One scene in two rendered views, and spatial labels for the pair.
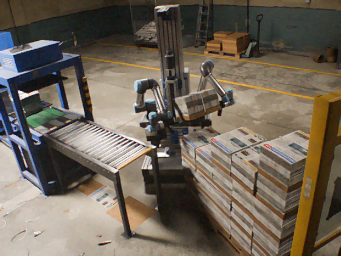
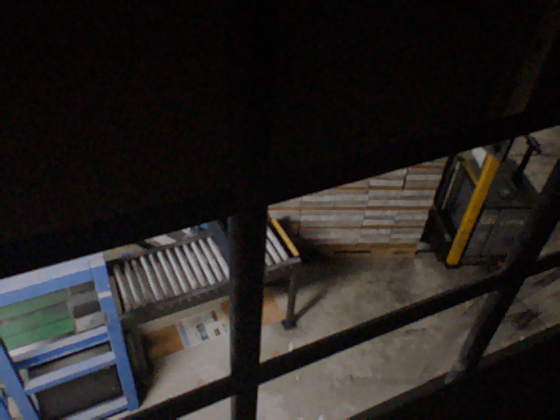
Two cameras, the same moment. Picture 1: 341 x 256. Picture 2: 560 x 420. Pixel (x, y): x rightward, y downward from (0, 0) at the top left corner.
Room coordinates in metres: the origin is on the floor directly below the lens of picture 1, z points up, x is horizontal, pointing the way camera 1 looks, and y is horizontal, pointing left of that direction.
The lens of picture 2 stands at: (1.68, 3.10, 3.63)
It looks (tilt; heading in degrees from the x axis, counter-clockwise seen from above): 42 degrees down; 289
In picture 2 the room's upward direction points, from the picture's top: 3 degrees clockwise
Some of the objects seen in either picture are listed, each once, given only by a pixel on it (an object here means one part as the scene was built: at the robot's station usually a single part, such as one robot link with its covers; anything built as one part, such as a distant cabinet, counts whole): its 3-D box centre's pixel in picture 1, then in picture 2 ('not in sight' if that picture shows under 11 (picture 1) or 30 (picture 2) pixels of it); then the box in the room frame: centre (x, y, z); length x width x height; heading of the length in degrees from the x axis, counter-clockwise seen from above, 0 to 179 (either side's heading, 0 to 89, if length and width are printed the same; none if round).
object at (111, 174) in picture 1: (76, 155); (215, 291); (2.78, 1.01, 0.74); 1.34 x 0.05 x 0.12; 47
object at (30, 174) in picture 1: (55, 146); (69, 342); (3.66, 1.58, 0.38); 0.94 x 0.69 x 0.63; 137
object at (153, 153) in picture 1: (112, 135); (192, 244); (3.15, 0.66, 0.74); 1.34 x 0.05 x 0.12; 47
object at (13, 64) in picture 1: (30, 55); not in sight; (3.66, 1.58, 1.65); 0.60 x 0.45 x 0.20; 137
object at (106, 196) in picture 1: (106, 196); (202, 327); (2.99, 0.86, 0.00); 0.37 x 0.28 x 0.01; 47
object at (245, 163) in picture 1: (261, 167); (383, 167); (1.98, -0.67, 0.95); 0.38 x 0.29 x 0.23; 113
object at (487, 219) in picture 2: not in sight; (487, 212); (0.97, -1.13, 0.40); 0.69 x 0.55 x 0.80; 115
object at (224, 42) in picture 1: (228, 44); not in sight; (9.14, -1.91, 0.28); 1.20 x 0.83 x 0.57; 47
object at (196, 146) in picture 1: (228, 192); (327, 212); (2.36, -0.49, 0.42); 1.17 x 0.39 x 0.83; 25
